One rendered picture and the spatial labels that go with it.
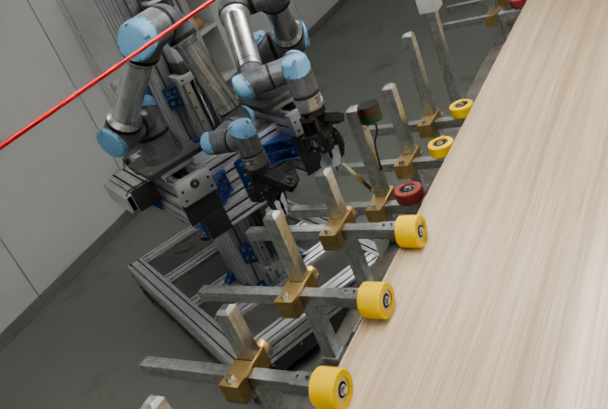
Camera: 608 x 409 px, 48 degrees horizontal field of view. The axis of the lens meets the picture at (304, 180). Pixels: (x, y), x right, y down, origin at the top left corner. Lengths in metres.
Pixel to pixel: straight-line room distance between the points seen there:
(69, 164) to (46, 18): 0.91
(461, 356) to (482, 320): 0.10
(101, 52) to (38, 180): 0.93
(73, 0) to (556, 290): 3.71
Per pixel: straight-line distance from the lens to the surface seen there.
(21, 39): 4.47
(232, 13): 2.14
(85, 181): 4.60
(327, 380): 1.33
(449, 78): 2.63
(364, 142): 1.93
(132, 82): 2.16
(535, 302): 1.47
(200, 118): 2.59
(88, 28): 4.63
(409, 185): 1.94
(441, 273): 1.60
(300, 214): 2.14
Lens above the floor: 1.86
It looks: 26 degrees down
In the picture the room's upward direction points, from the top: 22 degrees counter-clockwise
